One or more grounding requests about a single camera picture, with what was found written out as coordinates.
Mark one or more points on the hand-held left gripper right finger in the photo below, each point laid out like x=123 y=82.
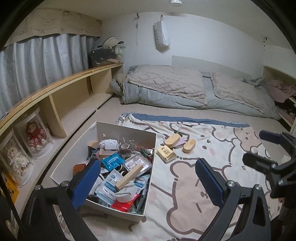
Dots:
x=209 y=183

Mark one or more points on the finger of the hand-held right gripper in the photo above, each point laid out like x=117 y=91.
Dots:
x=269 y=136
x=256 y=160

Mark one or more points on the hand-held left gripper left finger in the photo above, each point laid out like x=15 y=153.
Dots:
x=85 y=183

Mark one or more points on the blue foil packet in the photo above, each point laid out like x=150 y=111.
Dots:
x=112 y=162

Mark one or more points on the wooden block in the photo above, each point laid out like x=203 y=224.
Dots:
x=129 y=177

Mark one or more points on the small white box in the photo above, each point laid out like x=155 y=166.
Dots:
x=111 y=146

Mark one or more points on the white storage box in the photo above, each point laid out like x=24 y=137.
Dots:
x=120 y=131

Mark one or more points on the orange leather case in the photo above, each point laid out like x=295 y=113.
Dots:
x=79 y=170

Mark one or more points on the cartoon printed blanket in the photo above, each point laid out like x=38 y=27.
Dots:
x=189 y=185

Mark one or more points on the brown kraft box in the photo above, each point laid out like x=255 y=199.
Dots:
x=106 y=154

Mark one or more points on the beige plug adapter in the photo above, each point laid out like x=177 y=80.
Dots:
x=124 y=197

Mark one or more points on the oval wooden lid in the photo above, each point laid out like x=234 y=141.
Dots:
x=189 y=146

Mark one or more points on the red packet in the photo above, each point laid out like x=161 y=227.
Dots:
x=122 y=205

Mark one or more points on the white crocheted item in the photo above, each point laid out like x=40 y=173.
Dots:
x=103 y=142

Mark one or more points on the pink flat item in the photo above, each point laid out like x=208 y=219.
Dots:
x=181 y=145

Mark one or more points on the pink clothes pile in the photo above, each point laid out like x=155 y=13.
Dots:
x=281 y=90

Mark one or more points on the small yellow gold box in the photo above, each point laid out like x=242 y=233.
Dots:
x=165 y=154

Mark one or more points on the clear plastic case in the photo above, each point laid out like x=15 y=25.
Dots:
x=136 y=163

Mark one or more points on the oval wooden box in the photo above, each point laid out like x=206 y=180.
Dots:
x=173 y=141

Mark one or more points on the green plastic clip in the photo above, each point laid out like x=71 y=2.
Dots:
x=179 y=134
x=145 y=152

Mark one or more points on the beige fleece blanket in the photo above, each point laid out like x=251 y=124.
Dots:
x=161 y=78
x=235 y=88

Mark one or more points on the wooden side shelf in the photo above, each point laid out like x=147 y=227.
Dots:
x=272 y=71

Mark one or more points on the bear doll in clear case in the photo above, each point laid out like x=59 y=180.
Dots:
x=34 y=136

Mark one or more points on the yellow cardboard carton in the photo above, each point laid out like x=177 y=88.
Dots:
x=12 y=187

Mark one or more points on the long wooden shelf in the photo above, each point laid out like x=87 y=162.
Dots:
x=56 y=115

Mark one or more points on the white doll in clear case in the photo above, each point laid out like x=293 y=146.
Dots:
x=16 y=157

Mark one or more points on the white headboard panel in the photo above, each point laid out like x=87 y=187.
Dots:
x=219 y=64

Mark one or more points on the grey quilt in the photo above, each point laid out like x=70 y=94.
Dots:
x=173 y=99

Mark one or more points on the dark bag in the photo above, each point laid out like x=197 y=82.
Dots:
x=99 y=56

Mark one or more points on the grey curtain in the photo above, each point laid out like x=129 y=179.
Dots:
x=34 y=64

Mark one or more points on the artificial flower bunch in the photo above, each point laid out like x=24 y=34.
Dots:
x=120 y=49

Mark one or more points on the white cap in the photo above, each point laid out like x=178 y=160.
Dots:
x=111 y=41

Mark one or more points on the white paper bag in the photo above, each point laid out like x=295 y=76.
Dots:
x=161 y=34

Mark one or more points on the white ceiling light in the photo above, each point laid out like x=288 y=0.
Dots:
x=176 y=1

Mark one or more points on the brown paper valance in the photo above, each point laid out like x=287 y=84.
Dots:
x=57 y=20

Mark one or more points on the black wall hook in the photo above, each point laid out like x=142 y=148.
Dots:
x=265 y=41

